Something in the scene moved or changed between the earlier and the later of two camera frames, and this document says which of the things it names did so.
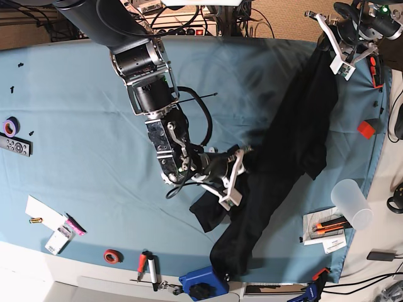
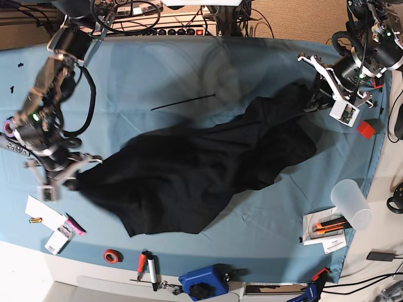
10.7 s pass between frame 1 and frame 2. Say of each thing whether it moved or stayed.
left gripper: moved
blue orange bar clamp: stayed
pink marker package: stayed
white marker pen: stayed
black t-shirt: moved
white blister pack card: stayed
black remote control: stayed
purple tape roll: stayed
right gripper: moved
